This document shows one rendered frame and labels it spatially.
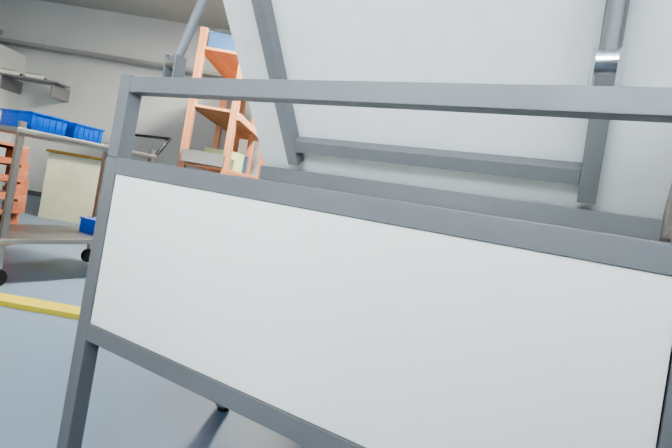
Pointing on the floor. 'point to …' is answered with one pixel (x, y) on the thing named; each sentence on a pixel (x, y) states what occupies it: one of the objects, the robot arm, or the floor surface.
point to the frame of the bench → (94, 338)
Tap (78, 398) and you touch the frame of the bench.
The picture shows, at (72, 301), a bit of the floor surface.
